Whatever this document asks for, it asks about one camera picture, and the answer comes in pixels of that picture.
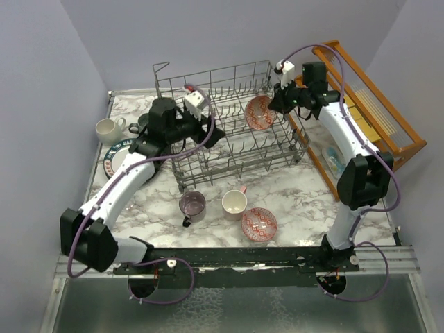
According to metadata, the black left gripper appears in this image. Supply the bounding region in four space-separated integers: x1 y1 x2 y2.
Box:
166 106 225 148

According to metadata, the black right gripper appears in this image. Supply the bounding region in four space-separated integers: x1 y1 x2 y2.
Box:
268 77 310 115

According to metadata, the red patterned bowl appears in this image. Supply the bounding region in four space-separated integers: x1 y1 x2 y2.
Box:
241 207 278 242
245 95 277 130

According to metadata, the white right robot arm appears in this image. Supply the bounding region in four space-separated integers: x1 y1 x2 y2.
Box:
268 60 394 271

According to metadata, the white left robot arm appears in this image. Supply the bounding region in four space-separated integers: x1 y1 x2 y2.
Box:
60 91 225 274

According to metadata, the blue patterned clear dish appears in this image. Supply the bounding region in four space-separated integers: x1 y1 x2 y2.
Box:
321 146 346 180

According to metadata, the wooden dish drying rack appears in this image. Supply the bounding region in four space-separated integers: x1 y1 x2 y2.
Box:
287 40 428 203

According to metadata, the dark green mug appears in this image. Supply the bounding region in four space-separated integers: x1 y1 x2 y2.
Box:
128 113 149 135

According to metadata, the round plate dark lettered rim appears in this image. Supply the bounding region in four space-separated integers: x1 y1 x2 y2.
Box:
103 138 135 179

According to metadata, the cream mug at left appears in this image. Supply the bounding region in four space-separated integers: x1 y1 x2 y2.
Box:
95 117 126 146

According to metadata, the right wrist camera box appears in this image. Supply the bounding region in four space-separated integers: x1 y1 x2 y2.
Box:
275 60 296 89

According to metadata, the grey wire dish rack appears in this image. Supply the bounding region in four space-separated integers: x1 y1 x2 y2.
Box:
153 60 310 192

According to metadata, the cream mug pink handle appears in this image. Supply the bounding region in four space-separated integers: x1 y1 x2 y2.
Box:
221 186 248 221

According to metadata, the purple mug black handle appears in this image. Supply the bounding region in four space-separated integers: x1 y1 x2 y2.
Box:
179 191 206 228

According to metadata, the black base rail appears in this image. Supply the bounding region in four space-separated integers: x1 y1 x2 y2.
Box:
114 246 359 289

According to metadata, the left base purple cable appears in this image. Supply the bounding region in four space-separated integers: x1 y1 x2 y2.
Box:
126 258 196 306

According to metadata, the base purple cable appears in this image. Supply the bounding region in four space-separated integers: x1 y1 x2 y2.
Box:
317 241 389 302
126 258 196 306

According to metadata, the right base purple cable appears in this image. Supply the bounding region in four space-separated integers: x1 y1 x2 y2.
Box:
317 241 389 302

